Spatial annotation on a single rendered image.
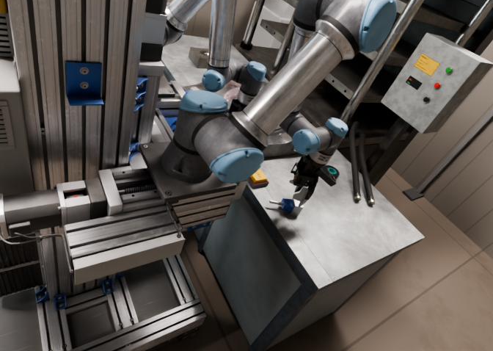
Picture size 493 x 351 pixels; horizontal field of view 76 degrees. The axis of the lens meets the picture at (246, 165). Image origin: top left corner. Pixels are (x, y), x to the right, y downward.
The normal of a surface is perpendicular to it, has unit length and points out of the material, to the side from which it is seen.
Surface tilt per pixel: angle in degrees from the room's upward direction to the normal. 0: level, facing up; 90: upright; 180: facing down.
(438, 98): 90
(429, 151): 90
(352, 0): 58
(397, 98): 90
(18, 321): 0
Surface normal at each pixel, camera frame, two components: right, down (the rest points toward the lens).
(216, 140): -0.46, -0.26
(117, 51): 0.49, 0.67
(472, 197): -0.81, 0.12
